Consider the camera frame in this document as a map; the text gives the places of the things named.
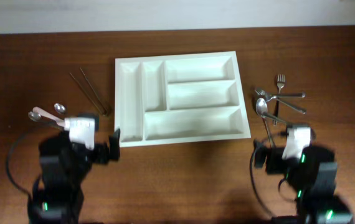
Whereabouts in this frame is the large metal tablespoon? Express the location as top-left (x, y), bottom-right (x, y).
top-left (255, 97), bottom-right (276, 147)

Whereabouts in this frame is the metal fork crosswise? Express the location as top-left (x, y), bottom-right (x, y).
top-left (254, 88), bottom-right (307, 114)

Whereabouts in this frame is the metal fork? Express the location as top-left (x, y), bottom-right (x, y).
top-left (273, 73), bottom-right (285, 117)

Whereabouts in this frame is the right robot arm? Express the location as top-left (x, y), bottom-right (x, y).
top-left (250, 124), bottom-right (355, 224)

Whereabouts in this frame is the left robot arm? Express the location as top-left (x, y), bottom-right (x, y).
top-left (27, 114), bottom-right (121, 223)

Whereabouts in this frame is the pink plastic butter knife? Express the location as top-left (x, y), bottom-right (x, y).
top-left (32, 107), bottom-right (65, 127)

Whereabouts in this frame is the white plastic cutlery tray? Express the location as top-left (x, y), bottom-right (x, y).
top-left (114, 51), bottom-right (251, 147)

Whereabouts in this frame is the small teaspoon smooth handle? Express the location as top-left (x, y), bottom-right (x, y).
top-left (54, 103), bottom-right (66, 114)

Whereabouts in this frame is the small teaspoon textured handle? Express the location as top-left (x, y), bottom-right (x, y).
top-left (28, 111), bottom-right (61, 129)

